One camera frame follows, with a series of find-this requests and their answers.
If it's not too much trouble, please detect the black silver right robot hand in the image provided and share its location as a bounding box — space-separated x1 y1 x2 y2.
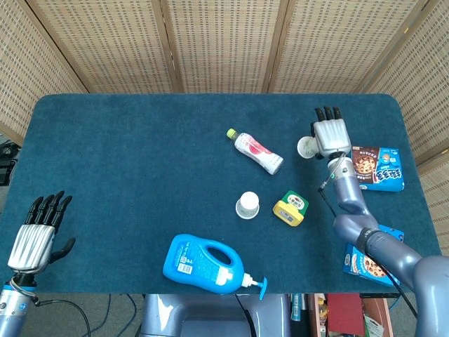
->
309 105 352 161

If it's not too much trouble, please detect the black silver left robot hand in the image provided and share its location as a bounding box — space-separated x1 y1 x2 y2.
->
7 190 76 275

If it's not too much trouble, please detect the blue chocolate cookie box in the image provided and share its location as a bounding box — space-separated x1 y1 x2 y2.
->
350 145 406 193

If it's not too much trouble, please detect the pink white drink bottle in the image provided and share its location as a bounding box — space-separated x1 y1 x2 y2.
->
226 128 284 176

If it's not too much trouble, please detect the yellow green lidded tub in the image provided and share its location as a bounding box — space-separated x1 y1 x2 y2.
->
272 190 310 227

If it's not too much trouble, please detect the black floor equipment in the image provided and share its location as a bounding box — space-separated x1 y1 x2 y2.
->
0 138 18 187

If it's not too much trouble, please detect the dark blue felt table mat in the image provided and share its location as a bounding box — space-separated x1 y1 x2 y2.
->
0 93 443 295

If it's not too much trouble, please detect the blue detergent pump bottle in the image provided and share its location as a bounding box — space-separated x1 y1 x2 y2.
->
162 233 268 301

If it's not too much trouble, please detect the red book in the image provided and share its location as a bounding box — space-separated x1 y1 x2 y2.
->
326 293 364 334

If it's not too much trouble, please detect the brown cardboard storage box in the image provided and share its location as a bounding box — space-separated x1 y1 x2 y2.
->
308 293 396 337

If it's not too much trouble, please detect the grey robot torso base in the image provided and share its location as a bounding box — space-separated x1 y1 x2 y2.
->
140 293 292 337

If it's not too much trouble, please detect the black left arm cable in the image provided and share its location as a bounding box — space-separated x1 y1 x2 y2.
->
6 275 92 337

